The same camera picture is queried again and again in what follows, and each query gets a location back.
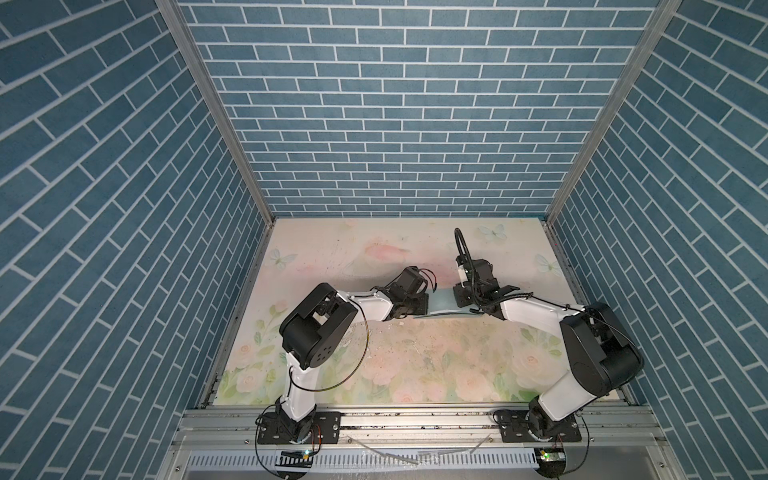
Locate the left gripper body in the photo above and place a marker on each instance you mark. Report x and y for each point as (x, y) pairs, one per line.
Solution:
(416, 304)

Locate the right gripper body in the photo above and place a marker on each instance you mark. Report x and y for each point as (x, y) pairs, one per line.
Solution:
(466, 295)

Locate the teal envelope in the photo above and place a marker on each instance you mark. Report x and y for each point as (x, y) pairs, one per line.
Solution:
(442, 303)

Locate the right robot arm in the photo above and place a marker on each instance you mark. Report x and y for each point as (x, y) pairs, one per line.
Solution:
(601, 356)

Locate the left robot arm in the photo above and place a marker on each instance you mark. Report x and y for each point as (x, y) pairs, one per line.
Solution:
(312, 332)

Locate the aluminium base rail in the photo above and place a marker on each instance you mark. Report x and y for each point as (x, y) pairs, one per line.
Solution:
(602, 424)

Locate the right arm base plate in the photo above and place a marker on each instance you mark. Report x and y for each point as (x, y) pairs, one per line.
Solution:
(519, 426)

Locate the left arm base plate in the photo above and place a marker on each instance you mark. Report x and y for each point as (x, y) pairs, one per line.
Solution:
(277, 428)

